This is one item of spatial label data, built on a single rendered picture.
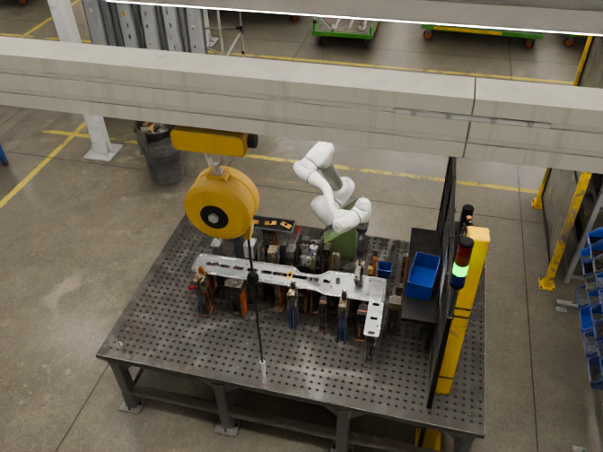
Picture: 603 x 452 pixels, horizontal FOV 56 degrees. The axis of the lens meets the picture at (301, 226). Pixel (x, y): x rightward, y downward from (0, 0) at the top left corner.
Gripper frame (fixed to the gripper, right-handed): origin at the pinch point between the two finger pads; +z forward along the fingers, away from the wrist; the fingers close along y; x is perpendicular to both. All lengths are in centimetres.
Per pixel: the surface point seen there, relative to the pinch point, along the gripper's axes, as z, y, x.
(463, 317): -22, 67, 65
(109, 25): 9, -361, -374
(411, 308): 19, 30, 38
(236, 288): 20, 35, -79
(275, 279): 22, 20, -55
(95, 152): 118, -234, -357
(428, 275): 18, -2, 47
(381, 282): 21.6, 8.3, 16.9
